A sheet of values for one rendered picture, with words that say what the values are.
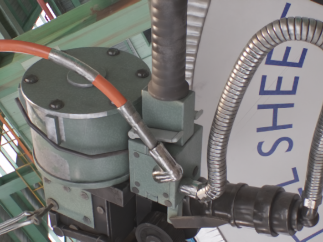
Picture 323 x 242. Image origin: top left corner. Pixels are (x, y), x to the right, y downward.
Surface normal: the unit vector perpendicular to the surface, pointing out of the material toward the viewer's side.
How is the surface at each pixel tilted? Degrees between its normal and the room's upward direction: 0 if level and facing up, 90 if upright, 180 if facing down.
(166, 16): 78
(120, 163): 115
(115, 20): 90
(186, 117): 137
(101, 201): 58
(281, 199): 96
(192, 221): 47
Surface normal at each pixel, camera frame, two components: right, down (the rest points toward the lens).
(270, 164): 0.07, 0.52
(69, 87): 0.00, -0.81
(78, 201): -0.50, 0.50
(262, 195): -0.37, -0.66
